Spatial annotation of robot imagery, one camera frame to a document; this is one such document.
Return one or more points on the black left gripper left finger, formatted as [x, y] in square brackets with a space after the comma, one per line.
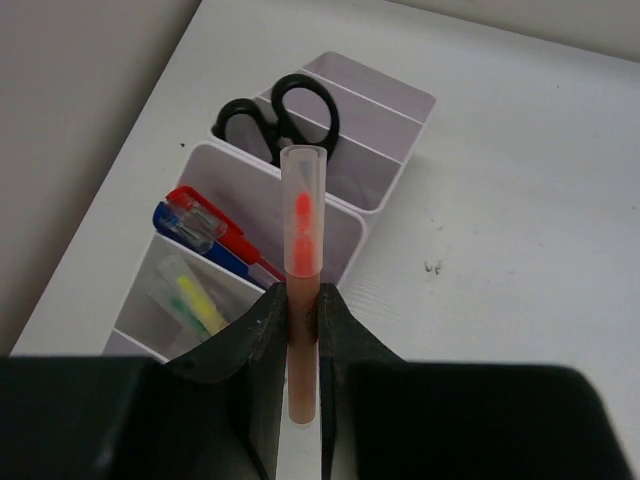
[212, 413]

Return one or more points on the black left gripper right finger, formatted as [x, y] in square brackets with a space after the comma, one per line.
[383, 417]

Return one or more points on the grey green thin pen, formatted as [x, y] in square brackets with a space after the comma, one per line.
[170, 301]

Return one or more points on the yellow thin highlighter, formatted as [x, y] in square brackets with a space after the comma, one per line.
[182, 278]

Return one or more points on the red gel pen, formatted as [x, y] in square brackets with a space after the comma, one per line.
[234, 241]

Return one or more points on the blue gel pen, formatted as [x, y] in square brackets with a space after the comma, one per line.
[201, 232]

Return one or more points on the twin orange yellow highlighter pack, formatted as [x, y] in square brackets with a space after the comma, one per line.
[303, 179]

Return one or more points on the black handled scissors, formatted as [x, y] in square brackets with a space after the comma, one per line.
[284, 128]

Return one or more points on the white compartment organizer box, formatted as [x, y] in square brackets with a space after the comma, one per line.
[381, 121]

